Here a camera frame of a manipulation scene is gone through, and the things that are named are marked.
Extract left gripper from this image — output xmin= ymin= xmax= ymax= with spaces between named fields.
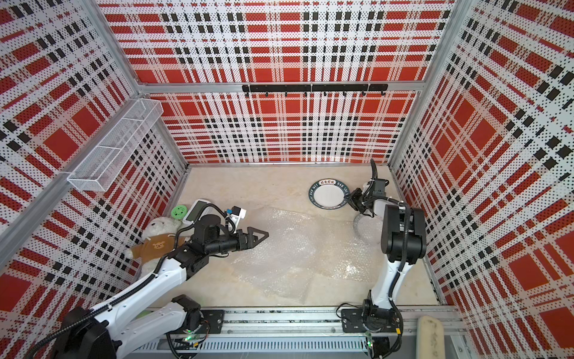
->
xmin=206 ymin=226 xmax=268 ymax=256

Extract grey rimmed plate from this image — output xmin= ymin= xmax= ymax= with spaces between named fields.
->
xmin=308 ymin=178 xmax=351 ymax=210

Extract bubble wrap of orange plate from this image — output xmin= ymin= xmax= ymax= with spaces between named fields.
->
xmin=231 ymin=207 xmax=387 ymax=305

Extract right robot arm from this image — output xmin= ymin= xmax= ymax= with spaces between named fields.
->
xmin=345 ymin=176 xmax=427 ymax=325

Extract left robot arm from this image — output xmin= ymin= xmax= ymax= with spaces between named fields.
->
xmin=26 ymin=215 xmax=269 ymax=358

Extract bubble wrap of right plate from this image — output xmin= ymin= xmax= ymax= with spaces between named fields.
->
xmin=353 ymin=214 xmax=383 ymax=245

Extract white digital clock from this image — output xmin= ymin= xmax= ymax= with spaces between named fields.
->
xmin=182 ymin=198 xmax=210 ymax=225

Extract green round button toy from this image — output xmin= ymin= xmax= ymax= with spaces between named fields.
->
xmin=170 ymin=205 xmax=188 ymax=221

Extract white teddy bear toy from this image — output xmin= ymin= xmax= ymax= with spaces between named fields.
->
xmin=124 ymin=217 xmax=182 ymax=279

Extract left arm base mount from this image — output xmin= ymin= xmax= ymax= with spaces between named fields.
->
xmin=192 ymin=310 xmax=225 ymax=335

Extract black hook rail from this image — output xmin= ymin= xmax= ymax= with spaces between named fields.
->
xmin=242 ymin=83 xmax=389 ymax=95

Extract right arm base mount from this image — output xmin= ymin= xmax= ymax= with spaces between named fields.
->
xmin=340 ymin=308 xmax=399 ymax=334

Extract white wire mesh basket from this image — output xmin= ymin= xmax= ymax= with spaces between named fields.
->
xmin=67 ymin=98 xmax=163 ymax=192

